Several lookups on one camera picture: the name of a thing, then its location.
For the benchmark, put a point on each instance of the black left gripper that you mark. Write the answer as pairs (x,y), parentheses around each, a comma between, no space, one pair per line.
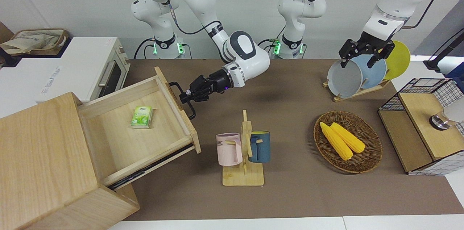
(369,43)

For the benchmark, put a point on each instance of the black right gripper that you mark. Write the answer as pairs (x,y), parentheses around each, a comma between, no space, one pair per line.
(208,87)

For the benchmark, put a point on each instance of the light wooden drawer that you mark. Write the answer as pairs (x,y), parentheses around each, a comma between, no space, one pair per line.
(119,139)

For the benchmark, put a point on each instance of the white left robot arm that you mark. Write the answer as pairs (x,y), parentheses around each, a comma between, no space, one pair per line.
(391,1)

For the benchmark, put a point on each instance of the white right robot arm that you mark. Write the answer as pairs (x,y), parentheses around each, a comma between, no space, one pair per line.
(250,59)

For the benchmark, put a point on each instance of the light blue plate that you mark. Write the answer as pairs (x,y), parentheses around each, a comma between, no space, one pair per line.
(373,74)

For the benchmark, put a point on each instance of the grey plate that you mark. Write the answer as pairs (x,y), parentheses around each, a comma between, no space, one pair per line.
(344,79)

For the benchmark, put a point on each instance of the yellow plate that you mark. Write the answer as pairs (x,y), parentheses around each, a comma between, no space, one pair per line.
(400,59)

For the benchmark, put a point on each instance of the wooden plate rack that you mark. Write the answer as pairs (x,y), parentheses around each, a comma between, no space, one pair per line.
(357,94)

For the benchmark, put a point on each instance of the green tissue pack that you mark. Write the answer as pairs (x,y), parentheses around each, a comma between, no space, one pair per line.
(142,117)

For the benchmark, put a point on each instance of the pink mug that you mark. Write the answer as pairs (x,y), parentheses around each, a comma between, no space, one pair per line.
(226,148)

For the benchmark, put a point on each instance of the black stand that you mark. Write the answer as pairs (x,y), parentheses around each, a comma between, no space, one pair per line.
(433,65)

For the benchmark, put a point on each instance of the yellow corn cob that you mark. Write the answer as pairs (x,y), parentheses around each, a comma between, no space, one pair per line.
(337,143)
(351,139)

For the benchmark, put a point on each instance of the dark blue mug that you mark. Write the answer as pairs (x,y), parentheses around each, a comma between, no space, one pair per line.
(262,146)

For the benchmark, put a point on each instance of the dark blue box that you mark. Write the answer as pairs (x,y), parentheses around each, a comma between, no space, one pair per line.
(457,77)

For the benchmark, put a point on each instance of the wooden mug tree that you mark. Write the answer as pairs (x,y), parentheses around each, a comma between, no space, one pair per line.
(243,177)

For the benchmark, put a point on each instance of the frosted glass bottle metal cap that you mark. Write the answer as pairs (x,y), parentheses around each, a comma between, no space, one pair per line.
(440,121)

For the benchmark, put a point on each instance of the round wicker basket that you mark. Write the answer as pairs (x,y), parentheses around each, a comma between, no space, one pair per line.
(366,161)

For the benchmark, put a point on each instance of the white toaster oven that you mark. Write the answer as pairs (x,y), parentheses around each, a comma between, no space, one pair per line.
(79,67)

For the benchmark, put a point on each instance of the light wooden cabinet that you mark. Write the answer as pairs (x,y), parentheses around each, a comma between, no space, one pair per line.
(40,157)

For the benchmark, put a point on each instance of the beige cloth tote bag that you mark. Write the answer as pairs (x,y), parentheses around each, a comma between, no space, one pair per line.
(32,41)

